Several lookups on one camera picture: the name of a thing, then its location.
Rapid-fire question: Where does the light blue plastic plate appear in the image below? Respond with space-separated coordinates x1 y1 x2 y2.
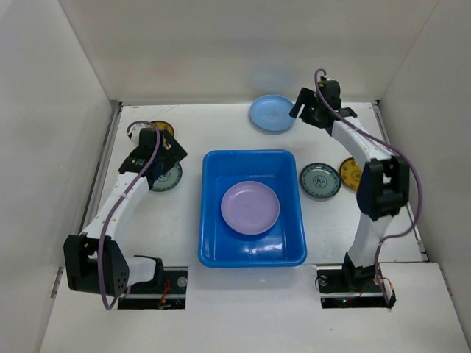
249 94 295 133

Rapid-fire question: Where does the purple plastic plate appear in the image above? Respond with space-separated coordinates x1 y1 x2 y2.
220 181 280 236

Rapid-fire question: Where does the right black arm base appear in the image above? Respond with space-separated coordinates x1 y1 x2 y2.
315 257 397 309

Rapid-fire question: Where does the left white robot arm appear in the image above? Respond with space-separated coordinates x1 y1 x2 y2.
63 121 188 300

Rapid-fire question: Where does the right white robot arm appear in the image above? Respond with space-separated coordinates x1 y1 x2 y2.
289 79 410 290

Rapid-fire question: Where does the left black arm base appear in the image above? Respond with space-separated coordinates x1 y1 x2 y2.
118 267 188 310

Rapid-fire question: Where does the blue plastic bin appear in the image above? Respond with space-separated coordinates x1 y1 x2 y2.
198 149 308 268

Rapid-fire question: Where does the left yellow patterned plate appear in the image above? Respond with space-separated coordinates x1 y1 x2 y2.
149 121 175 137

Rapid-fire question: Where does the yellow patterned plate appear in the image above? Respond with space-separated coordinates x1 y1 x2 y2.
339 157 362 192
149 121 175 137

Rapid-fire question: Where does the left green floral plate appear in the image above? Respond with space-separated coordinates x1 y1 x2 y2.
150 163 183 192

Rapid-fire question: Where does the green floral plate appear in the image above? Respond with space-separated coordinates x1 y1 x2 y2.
299 163 341 199
150 163 183 192

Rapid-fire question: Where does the right yellow patterned plate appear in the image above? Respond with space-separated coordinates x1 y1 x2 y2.
339 157 362 192

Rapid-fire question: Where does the right green floral plate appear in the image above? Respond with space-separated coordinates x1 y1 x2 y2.
299 163 341 199

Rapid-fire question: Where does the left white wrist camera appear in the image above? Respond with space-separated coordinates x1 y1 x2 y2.
127 123 147 146

